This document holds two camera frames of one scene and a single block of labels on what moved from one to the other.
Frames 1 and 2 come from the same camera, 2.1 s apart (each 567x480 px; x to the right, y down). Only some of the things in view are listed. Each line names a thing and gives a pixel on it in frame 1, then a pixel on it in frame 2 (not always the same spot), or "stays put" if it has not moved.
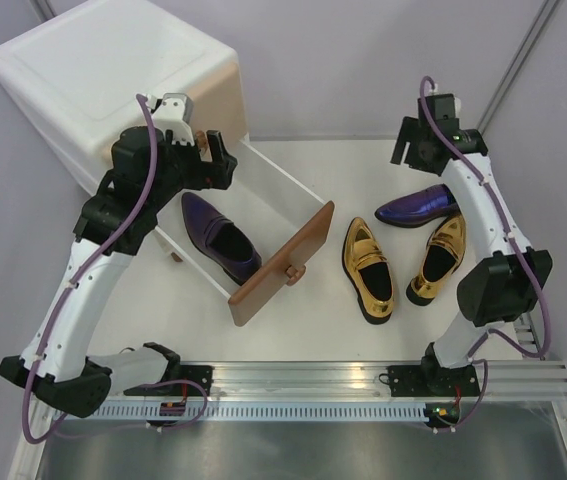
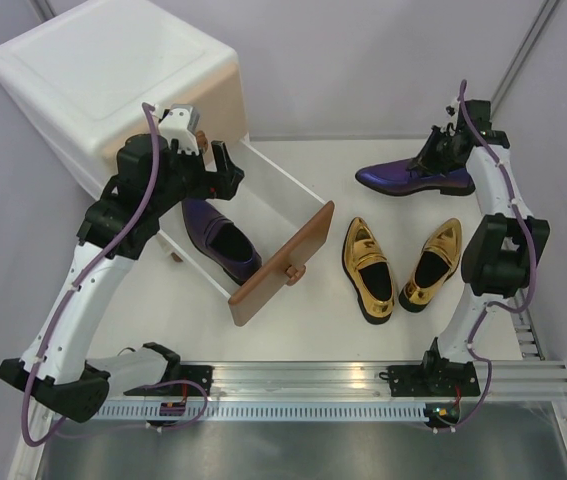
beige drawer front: x=218 y=105 stays put
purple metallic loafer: x=225 y=244 stays put
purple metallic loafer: x=419 y=208 -> x=444 y=170
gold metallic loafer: x=368 y=270 stays put
